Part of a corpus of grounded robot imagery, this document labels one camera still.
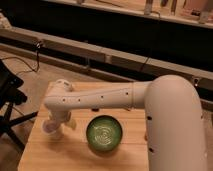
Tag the green ceramic bowl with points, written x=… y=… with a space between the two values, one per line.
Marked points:
x=104 y=133

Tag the black rectangular block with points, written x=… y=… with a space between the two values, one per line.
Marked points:
x=95 y=109

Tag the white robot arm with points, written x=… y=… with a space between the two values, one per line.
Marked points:
x=174 y=123

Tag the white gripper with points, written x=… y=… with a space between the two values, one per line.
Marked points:
x=71 y=124

